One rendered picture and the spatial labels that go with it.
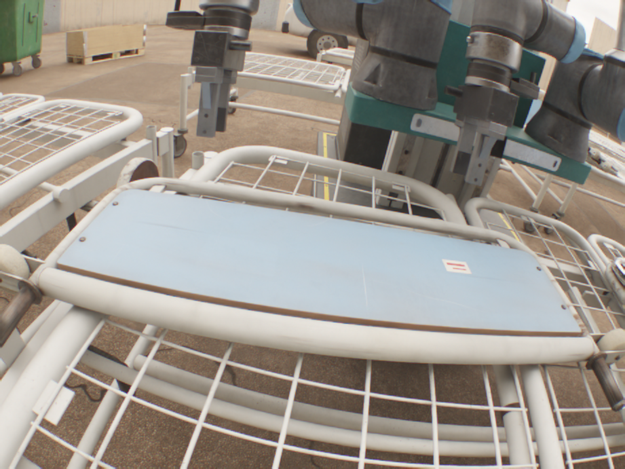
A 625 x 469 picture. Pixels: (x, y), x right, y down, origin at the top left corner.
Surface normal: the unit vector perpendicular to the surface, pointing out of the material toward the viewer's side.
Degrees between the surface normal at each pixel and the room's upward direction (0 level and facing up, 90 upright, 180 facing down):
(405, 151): 90
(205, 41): 79
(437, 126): 90
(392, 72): 70
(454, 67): 90
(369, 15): 106
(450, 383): 0
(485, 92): 90
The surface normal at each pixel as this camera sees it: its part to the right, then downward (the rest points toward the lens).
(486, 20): -0.77, 0.14
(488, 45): -0.62, 0.22
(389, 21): -0.66, 0.44
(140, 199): 0.16, -0.82
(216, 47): 0.00, 0.40
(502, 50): -0.22, 0.36
